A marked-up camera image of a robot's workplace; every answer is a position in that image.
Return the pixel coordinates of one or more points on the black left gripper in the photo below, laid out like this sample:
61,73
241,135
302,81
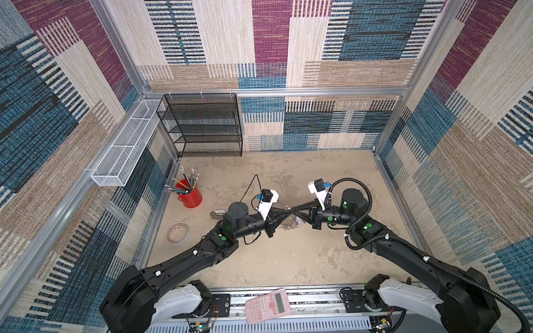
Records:
271,222

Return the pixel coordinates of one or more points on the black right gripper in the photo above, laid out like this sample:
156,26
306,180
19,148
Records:
315,216

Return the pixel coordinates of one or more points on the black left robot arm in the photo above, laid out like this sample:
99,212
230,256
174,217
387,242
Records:
130,304

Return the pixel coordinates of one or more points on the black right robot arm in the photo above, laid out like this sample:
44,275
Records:
462,301

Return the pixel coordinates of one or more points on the pink calculator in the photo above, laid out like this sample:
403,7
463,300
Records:
270,306

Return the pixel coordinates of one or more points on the red pencil cup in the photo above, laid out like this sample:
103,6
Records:
185,185

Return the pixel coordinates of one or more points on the tape roll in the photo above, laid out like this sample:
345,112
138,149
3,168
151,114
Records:
178,233

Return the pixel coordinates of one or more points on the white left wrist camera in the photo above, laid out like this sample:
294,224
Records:
266,199

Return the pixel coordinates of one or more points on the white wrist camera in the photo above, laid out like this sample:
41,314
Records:
266,199
320,189

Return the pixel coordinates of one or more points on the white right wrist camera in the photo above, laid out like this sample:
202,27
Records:
320,189

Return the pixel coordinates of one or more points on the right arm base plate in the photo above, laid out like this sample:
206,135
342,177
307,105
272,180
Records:
360,300

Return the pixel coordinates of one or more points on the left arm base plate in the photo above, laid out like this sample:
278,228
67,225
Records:
218,305

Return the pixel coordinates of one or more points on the black wire mesh shelf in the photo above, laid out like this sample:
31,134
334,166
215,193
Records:
202,125

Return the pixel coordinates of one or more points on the white wire mesh basket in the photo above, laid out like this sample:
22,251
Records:
119,161

